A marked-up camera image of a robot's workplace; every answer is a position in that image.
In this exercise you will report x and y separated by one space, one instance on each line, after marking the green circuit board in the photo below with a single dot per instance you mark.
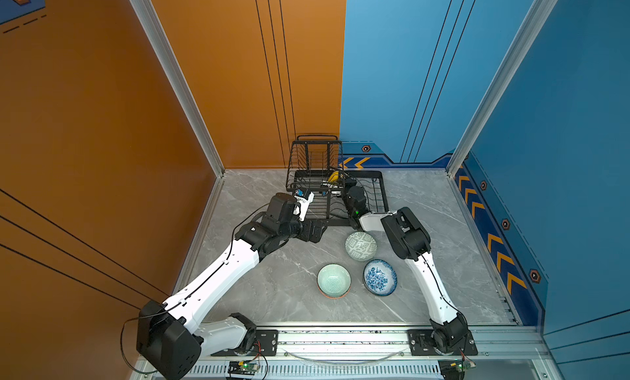
242 369
456 370

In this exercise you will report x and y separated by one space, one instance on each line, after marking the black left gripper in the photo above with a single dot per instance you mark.
317 230

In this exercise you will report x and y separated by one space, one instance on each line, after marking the grey-green patterned bowl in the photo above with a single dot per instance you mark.
361 246

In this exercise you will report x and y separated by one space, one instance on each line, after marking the green circuit board right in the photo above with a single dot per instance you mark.
456 370

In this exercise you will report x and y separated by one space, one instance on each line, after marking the black wire dish rack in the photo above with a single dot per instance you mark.
313 158

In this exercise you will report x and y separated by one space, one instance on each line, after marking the blue white floral bowl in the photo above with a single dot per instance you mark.
380 278

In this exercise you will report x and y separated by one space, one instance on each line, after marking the aluminium corner post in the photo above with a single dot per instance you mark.
522 42
153 29

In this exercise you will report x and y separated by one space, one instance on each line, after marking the mint green bowl red rim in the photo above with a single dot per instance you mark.
334 281

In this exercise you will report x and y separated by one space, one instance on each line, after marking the green circuit board left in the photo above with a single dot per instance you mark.
242 369

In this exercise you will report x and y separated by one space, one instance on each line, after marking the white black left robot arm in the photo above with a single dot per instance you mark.
171 335

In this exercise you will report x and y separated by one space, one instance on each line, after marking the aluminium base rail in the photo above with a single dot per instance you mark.
374 351

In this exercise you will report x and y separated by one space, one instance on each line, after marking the aluminium corner post right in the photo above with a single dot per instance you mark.
522 42

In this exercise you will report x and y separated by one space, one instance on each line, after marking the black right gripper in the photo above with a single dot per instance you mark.
349 183

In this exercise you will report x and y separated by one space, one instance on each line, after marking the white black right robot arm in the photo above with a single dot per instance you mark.
411 242

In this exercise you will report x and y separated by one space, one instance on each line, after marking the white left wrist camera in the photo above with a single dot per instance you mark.
304 198

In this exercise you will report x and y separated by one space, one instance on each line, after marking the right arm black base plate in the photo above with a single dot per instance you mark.
421 343

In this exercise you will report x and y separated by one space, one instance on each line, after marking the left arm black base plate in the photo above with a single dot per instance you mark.
266 341

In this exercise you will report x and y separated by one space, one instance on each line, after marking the aluminium corner post left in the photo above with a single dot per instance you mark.
153 29

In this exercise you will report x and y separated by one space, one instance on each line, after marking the yellow bowl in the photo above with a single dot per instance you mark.
334 178

